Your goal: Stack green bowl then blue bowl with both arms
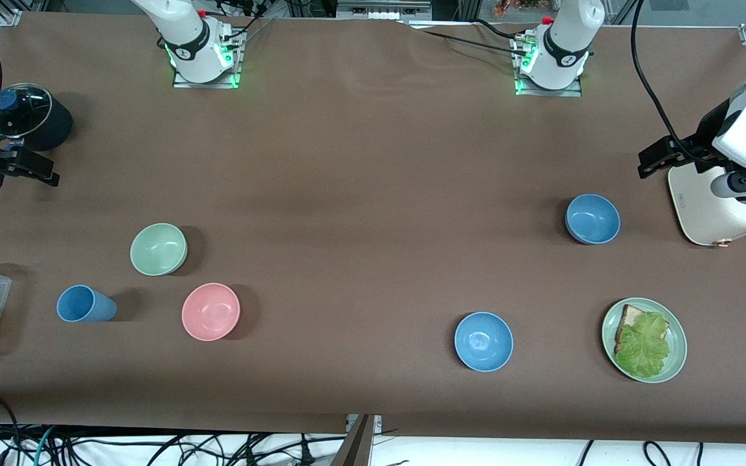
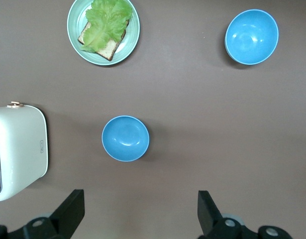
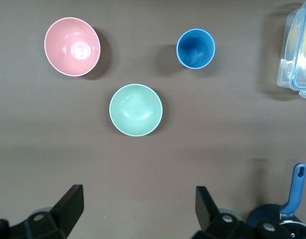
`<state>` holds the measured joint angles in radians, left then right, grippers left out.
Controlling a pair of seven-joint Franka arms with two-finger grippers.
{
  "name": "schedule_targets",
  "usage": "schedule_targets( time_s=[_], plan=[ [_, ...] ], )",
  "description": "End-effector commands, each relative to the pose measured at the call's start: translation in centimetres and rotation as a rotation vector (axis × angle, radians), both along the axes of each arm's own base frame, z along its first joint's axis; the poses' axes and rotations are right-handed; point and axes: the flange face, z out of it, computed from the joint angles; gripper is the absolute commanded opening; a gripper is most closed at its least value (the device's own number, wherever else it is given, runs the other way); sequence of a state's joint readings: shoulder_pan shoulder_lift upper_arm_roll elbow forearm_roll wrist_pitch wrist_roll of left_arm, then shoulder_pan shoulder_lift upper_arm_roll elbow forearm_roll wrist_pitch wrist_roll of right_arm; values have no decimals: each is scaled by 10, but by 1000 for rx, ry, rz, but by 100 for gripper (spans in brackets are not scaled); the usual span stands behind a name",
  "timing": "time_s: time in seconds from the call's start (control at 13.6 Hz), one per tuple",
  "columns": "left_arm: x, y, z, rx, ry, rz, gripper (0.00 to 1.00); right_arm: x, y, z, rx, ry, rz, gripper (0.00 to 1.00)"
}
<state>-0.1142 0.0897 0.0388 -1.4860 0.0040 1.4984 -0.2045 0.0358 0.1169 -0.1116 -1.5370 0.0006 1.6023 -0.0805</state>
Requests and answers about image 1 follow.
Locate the blue bowl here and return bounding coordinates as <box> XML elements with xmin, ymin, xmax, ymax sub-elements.
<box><xmin>455</xmin><ymin>312</ymin><xmax>514</xmax><ymax>373</ymax></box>
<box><xmin>565</xmin><ymin>194</ymin><xmax>621</xmax><ymax>245</ymax></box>

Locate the light green bowl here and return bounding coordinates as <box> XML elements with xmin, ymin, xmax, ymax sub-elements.
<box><xmin>130</xmin><ymin>223</ymin><xmax>188</xmax><ymax>277</ymax></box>

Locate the pink bowl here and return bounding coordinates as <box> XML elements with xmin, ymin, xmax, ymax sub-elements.
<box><xmin>181</xmin><ymin>283</ymin><xmax>241</xmax><ymax>342</ymax></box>

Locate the black cooking pot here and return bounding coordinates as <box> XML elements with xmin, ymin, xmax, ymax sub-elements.
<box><xmin>0</xmin><ymin>83</ymin><xmax>73</xmax><ymax>152</ymax></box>

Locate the cream white toaster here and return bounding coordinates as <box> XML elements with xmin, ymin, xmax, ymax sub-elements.
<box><xmin>668</xmin><ymin>162</ymin><xmax>746</xmax><ymax>248</ymax></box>

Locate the glass lid with blue knob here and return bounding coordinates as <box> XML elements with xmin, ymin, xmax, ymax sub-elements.
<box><xmin>0</xmin><ymin>83</ymin><xmax>52</xmax><ymax>138</ymax></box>

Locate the blue ribbed plastic cup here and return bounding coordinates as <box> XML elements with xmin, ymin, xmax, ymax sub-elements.
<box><xmin>56</xmin><ymin>285</ymin><xmax>117</xmax><ymax>323</ymax></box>

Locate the white bread slice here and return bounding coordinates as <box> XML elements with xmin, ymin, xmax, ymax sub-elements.
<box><xmin>615</xmin><ymin>304</ymin><xmax>670</xmax><ymax>353</ymax></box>

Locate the light green plate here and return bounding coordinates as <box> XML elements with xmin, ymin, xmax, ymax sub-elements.
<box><xmin>602</xmin><ymin>298</ymin><xmax>688</xmax><ymax>384</ymax></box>

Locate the green lettuce leaf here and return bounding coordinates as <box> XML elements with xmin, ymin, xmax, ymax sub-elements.
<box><xmin>615</xmin><ymin>312</ymin><xmax>672</xmax><ymax>379</ymax></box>

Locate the orange red plant decoration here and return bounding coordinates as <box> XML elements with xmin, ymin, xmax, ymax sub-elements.
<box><xmin>493</xmin><ymin>0</ymin><xmax>545</xmax><ymax>17</ymax></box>

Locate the brown table cover cloth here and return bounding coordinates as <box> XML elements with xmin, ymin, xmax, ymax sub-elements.
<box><xmin>0</xmin><ymin>10</ymin><xmax>746</xmax><ymax>447</ymax></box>

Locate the brown table leg beam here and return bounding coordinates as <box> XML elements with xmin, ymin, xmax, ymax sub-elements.
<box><xmin>331</xmin><ymin>416</ymin><xmax>375</xmax><ymax>466</ymax></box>

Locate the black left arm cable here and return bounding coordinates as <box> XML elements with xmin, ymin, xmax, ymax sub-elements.
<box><xmin>629</xmin><ymin>0</ymin><xmax>697</xmax><ymax>162</ymax></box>

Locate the teal floor cable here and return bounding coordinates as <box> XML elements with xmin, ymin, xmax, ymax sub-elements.
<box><xmin>34</xmin><ymin>425</ymin><xmax>58</xmax><ymax>466</ymax></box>

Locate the black floor cable bundle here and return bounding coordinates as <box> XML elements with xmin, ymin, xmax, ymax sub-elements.
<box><xmin>56</xmin><ymin>430</ymin><xmax>348</xmax><ymax>466</ymax></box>

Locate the small metal table bracket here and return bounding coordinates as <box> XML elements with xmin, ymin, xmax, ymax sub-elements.
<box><xmin>346</xmin><ymin>414</ymin><xmax>383</xmax><ymax>433</ymax></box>

